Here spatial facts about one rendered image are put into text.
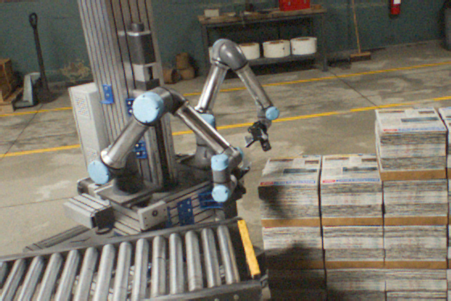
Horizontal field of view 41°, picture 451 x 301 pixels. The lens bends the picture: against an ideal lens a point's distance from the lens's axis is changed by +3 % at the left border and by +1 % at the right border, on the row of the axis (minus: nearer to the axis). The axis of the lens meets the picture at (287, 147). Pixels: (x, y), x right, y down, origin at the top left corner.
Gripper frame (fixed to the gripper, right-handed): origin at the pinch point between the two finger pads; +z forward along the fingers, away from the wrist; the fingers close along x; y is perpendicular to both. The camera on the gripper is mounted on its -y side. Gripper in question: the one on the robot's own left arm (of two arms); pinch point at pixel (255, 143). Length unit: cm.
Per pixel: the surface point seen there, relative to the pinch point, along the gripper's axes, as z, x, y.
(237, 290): 122, 13, -15
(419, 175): 38, 76, -34
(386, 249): 38, 48, -63
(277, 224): 41, 5, -31
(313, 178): 33.6, 29.8, -18.5
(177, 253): 99, -14, -4
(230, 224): 74, 0, -10
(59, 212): -98, -204, -13
